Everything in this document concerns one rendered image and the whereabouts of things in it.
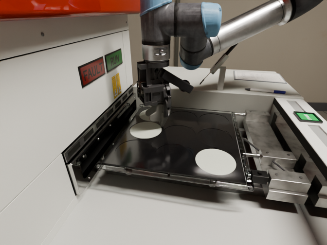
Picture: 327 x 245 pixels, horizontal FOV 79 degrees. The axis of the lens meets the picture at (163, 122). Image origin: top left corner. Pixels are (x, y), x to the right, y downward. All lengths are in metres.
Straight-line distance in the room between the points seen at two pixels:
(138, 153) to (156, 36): 0.30
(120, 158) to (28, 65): 0.29
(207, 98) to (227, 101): 0.08
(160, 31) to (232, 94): 0.39
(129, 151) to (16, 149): 0.27
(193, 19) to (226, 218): 0.46
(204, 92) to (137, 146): 0.35
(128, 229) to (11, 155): 0.27
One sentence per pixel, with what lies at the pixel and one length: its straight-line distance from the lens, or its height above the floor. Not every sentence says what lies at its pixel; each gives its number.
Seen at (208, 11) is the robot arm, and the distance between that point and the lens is 0.52.
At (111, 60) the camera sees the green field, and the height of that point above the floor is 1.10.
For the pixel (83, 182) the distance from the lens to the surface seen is 0.53.
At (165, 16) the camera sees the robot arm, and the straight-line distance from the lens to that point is 0.51.
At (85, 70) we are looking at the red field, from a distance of 0.51.
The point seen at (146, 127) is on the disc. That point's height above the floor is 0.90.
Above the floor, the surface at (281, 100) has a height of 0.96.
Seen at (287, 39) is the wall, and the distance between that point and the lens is 2.97.
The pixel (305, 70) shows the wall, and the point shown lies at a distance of 3.19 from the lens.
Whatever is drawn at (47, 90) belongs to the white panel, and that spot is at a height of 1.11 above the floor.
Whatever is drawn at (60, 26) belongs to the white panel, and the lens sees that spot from 0.45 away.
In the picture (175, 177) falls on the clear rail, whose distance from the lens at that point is 0.47.
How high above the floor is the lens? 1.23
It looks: 30 degrees down
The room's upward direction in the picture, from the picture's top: straight up
